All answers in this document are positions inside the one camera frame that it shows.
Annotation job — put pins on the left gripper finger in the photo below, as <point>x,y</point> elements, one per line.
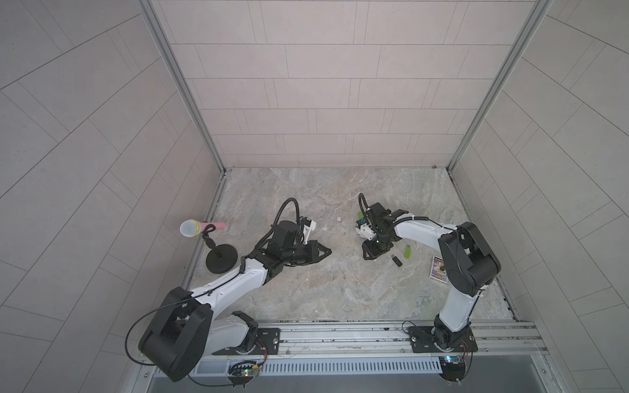
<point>315,258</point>
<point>318,249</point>

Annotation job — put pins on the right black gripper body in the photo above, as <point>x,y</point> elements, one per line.
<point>377,246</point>

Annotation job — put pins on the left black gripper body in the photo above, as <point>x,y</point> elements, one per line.
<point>298,254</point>

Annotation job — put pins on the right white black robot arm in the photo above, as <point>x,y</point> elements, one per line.
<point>470,264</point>

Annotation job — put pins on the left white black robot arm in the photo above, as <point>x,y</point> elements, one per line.
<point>187,325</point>

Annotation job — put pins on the black usb drive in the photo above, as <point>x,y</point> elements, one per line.
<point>397,261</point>

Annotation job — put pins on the playing card box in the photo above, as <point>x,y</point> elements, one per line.
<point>438,270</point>

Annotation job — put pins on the pink yellow toy microphone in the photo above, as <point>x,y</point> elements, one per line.
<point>193,227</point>

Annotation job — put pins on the left circuit board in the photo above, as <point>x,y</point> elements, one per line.
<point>243,372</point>

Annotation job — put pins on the circuit board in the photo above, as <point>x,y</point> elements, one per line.
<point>454,368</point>
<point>243,372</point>

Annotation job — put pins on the white ventilation grille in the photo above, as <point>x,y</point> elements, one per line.
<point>287,367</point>

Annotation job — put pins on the right circuit board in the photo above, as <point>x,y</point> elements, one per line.
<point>454,368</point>

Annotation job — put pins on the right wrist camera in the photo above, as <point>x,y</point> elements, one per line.
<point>364,230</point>

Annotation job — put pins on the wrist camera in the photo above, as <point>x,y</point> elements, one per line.
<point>308,228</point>
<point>364,230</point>

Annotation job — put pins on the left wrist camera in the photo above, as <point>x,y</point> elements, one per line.
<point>308,228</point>

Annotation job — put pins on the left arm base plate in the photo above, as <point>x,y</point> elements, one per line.
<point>262,341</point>

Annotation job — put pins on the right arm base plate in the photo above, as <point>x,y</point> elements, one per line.
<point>422,339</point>

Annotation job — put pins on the aluminium rail frame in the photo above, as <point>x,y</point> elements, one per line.
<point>388,338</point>

